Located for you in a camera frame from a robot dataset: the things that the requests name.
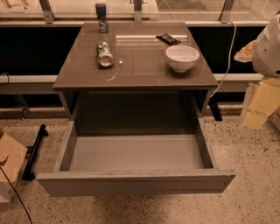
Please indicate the crushed green can lying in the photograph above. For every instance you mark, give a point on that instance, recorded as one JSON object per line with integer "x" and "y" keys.
{"x": 104, "y": 54}

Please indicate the white ceramic bowl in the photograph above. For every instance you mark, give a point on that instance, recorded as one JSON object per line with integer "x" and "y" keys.
{"x": 181, "y": 57}

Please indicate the cardboard box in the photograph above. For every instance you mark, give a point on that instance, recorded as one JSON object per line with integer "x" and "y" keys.
{"x": 12, "y": 157}

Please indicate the grey top drawer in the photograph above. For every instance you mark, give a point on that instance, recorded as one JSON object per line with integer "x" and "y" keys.
{"x": 135, "y": 144}

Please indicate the black metal bar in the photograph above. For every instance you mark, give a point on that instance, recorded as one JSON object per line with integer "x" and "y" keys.
{"x": 31, "y": 153}

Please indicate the grey drawer cabinet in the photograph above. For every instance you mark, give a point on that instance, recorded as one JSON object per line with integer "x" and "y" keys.
{"x": 137, "y": 64}

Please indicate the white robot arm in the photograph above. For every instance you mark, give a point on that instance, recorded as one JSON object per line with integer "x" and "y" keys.
{"x": 271, "y": 32}

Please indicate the upright blue drink can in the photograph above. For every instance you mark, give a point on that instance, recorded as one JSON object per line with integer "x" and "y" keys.
{"x": 101, "y": 13}

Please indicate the foam gripper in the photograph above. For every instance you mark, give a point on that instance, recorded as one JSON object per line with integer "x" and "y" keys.
{"x": 268, "y": 53}

